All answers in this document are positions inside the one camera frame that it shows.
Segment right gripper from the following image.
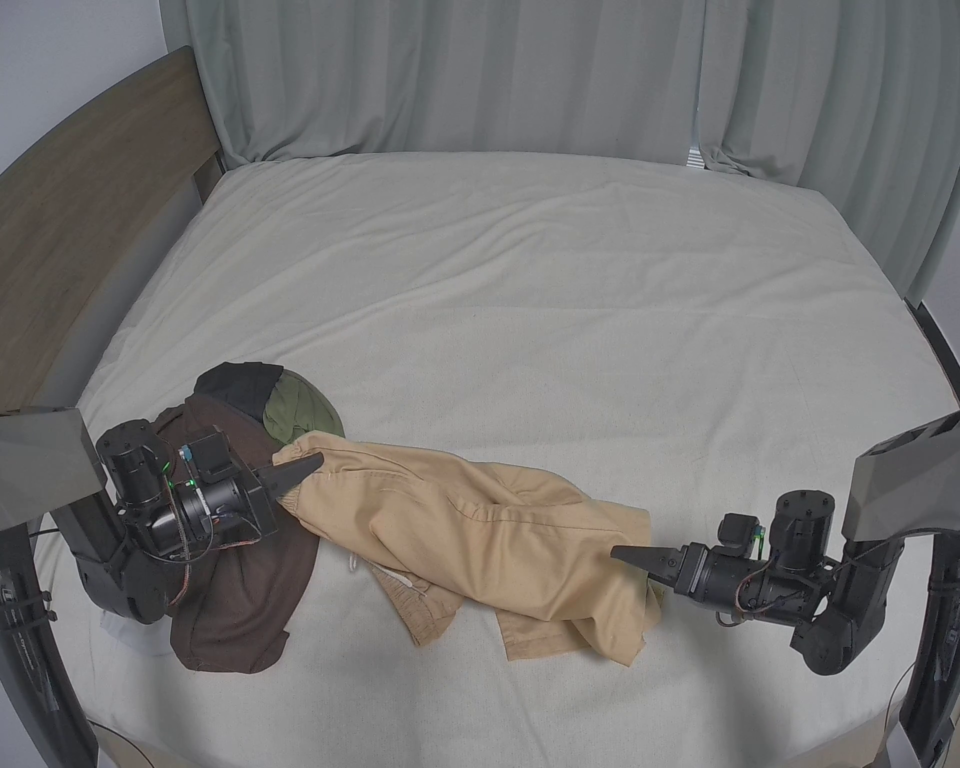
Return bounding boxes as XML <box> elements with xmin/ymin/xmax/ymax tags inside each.
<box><xmin>610</xmin><ymin>542</ymin><xmax>760</xmax><ymax>610</ymax></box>

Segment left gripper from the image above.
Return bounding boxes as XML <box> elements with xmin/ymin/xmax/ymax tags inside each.
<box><xmin>177</xmin><ymin>451</ymin><xmax>326</xmax><ymax>554</ymax></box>

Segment tan trousers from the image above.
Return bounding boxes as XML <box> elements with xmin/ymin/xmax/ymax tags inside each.
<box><xmin>271</xmin><ymin>432</ymin><xmax>663</xmax><ymax>668</ymax></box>

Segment bed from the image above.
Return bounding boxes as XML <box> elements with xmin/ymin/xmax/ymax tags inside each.
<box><xmin>0</xmin><ymin>45</ymin><xmax>960</xmax><ymax>768</ymax></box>

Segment olive green garment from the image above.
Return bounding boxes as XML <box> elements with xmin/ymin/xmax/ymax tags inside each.
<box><xmin>262</xmin><ymin>370</ymin><xmax>347</xmax><ymax>445</ymax></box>

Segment black garment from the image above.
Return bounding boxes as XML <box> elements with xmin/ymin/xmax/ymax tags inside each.
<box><xmin>194</xmin><ymin>361</ymin><xmax>287</xmax><ymax>423</ymax></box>

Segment dark brown garment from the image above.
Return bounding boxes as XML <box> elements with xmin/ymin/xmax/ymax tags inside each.
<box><xmin>148</xmin><ymin>390</ymin><xmax>321</xmax><ymax>673</ymax></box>

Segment pale grey-green curtain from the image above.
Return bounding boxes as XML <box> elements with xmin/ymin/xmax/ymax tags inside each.
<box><xmin>697</xmin><ymin>0</ymin><xmax>960</xmax><ymax>303</ymax></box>
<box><xmin>183</xmin><ymin>0</ymin><xmax>710</xmax><ymax>172</ymax></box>

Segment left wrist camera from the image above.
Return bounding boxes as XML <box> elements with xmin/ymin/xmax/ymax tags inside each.
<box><xmin>178</xmin><ymin>426</ymin><xmax>243</xmax><ymax>487</ymax></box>

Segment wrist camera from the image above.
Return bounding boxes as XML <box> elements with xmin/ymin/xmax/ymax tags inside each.
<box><xmin>178</xmin><ymin>426</ymin><xmax>243</xmax><ymax>487</ymax></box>
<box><xmin>717</xmin><ymin>513</ymin><xmax>767</xmax><ymax>561</ymax></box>

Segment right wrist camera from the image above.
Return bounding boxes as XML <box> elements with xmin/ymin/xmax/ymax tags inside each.
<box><xmin>717</xmin><ymin>513</ymin><xmax>767</xmax><ymax>561</ymax></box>

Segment black cable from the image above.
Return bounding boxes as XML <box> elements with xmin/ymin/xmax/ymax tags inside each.
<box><xmin>86</xmin><ymin>718</ymin><xmax>155</xmax><ymax>768</ymax></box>

